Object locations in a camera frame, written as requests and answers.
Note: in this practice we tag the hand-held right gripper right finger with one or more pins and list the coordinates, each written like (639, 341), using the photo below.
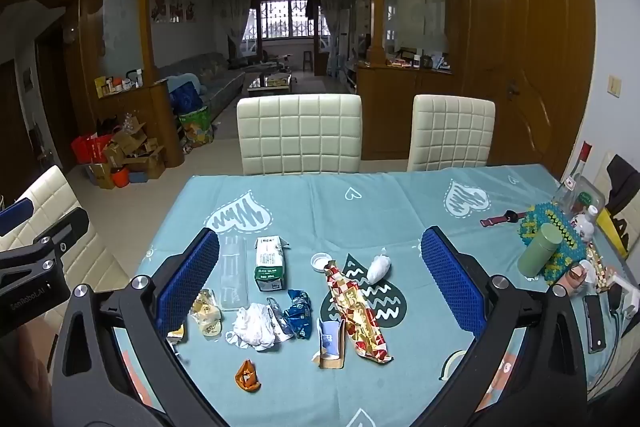
(452, 282)

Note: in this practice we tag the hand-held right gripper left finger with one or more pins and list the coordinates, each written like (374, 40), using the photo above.
(187, 282)

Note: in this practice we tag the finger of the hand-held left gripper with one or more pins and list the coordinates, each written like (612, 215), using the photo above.
(62, 229)
(15, 213)

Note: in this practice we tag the yellow snack wrapper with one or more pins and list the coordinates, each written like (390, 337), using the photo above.
(207, 314)

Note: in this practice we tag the small white tissue ball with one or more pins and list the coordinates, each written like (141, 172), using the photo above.
(378, 268)

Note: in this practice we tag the large white tissue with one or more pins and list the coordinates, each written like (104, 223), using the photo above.
(255, 324)

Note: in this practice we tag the green white milk carton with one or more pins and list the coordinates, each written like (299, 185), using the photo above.
(270, 264)

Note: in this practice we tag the silver plastic wrapper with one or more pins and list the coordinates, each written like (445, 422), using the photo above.
(276, 309)

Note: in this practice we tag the red gold foil wrapper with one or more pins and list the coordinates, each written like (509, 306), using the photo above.
(357, 312)

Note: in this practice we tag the orange wrapper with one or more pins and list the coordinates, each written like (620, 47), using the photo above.
(248, 378)

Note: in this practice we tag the blue foil wrapper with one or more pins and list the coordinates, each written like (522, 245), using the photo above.
(300, 314)

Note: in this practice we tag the white round lid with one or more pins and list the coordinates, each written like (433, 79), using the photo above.
(320, 262)

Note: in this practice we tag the small blue cardboard carton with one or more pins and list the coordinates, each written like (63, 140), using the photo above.
(330, 339)

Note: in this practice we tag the person's left forearm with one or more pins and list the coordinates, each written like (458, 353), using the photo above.
(25, 357)

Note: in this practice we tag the white quilted dining chair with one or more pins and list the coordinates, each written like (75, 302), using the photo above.
(95, 257)
(300, 132)
(450, 132)

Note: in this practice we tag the orange bucket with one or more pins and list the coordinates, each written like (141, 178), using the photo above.
(120, 178)

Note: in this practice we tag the dark wooden door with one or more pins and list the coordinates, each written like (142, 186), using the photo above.
(12, 132)

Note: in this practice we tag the red bag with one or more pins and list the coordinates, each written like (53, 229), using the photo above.
(87, 148)

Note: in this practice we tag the dark red wrist watch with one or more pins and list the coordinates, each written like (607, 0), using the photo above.
(510, 216)

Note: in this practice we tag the green cylindrical flask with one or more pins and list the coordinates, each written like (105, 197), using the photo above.
(537, 252)

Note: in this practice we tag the teal heart print tablecloth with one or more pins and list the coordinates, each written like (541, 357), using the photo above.
(400, 207)

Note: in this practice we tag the green yellow beaded box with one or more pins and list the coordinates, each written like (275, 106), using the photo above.
(537, 217)

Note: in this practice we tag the pile of cardboard boxes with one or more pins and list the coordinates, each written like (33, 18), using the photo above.
(145, 157)

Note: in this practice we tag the pink beige object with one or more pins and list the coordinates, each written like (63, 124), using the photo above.
(572, 279)

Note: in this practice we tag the wooden cabinet with bottles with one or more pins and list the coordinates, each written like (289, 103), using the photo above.
(160, 122)

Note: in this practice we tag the small white bottle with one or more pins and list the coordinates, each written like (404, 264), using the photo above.
(586, 222)

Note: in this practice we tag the gold patterned trinket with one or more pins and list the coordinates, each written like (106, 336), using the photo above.
(598, 264)

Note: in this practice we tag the black phone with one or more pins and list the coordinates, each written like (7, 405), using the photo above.
(595, 322)

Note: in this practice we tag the glass bottle with red cap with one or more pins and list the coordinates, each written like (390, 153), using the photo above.
(570, 187)

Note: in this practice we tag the group of bottles and boxes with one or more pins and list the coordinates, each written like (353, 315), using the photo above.
(117, 84)

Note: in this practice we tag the colourful printed bag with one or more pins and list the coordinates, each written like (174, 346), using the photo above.
(197, 127)

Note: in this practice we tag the clear container with green lid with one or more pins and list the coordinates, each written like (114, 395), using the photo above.
(584, 198)

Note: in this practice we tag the yellow flat packet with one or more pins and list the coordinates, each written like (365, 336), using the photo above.
(612, 229)

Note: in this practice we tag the blue bag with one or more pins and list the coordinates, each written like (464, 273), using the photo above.
(185, 97)

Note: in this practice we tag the wooden cabinet with cluttered top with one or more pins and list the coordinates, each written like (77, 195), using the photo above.
(390, 107)

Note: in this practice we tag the black bag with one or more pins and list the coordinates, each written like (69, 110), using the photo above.
(622, 187)

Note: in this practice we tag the grey green sofa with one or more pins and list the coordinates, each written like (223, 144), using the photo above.
(225, 79)

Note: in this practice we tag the dark coffee table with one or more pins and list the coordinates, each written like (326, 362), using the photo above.
(270, 83)

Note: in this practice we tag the clutter of small boxes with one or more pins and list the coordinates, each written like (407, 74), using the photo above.
(420, 61)

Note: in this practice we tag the brown wooden double door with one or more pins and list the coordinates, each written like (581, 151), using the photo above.
(540, 57)

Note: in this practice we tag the small stool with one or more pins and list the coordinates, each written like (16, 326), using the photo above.
(306, 59)

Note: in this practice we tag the white standing air conditioner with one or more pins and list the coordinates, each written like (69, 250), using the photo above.
(345, 42)

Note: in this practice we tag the window with grille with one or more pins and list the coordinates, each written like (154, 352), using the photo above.
(285, 18)

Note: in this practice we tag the triptych wall picture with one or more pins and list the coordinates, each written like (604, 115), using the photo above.
(172, 8)

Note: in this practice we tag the white light switch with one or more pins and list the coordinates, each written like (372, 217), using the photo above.
(614, 85)

